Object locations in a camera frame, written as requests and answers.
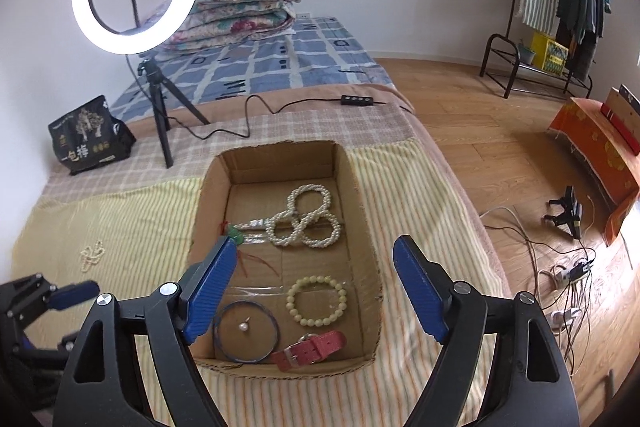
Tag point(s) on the cardboard box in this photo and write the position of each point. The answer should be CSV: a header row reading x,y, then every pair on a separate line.
x,y
360,232

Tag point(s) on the dark hanging clothes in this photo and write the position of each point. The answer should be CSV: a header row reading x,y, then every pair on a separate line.
x,y
580,7

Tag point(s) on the orange cloth covered table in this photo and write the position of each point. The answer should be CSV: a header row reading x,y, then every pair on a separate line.
x,y
585,142

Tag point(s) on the yellow striped cloth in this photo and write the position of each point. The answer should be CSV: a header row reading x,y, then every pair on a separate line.
x,y
140,217

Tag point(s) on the pink plaid blanket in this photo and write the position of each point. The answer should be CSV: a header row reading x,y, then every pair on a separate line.
x,y
310,122

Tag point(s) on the pearl earring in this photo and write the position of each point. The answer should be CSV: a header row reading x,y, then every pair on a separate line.
x,y
244,326

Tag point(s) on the small black floor stand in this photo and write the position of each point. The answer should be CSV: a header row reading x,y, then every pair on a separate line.
x,y
567,212

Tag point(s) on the floor power strip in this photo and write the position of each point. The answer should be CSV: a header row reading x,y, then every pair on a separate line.
x,y
575,272

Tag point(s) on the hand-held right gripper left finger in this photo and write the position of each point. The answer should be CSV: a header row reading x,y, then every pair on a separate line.
x,y
210,292

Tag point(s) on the folded floral quilt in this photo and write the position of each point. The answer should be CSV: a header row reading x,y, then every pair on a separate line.
x,y
240,7

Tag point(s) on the dark thin bangle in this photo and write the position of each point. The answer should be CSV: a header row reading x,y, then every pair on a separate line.
x,y
273,322

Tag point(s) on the black clothes rack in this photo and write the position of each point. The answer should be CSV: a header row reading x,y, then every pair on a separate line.
x,y
500,42

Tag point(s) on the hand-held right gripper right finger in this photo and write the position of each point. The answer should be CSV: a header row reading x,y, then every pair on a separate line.
x,y
422,292

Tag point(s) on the black snack bag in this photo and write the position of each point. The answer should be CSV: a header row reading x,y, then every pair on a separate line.
x,y
90,137

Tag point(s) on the small green pot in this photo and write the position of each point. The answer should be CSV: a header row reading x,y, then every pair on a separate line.
x,y
525,52

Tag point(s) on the black tripod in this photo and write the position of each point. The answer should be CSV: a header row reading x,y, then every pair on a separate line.
x,y
160,107

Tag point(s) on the blue checked bed sheet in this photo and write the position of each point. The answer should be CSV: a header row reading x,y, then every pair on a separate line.
x,y
280,62

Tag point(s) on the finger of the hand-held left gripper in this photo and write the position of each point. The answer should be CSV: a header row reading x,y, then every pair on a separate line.
x,y
75,296
66,344

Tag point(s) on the yellow box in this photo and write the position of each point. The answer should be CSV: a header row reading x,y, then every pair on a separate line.
x,y
547,52

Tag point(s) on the small pearl strand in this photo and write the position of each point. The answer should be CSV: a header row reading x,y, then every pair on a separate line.
x,y
92,257

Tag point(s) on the stacked flat boxes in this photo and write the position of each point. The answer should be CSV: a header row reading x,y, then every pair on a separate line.
x,y
622,117

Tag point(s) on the white wall outlet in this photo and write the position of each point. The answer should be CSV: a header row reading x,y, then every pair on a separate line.
x,y
304,15

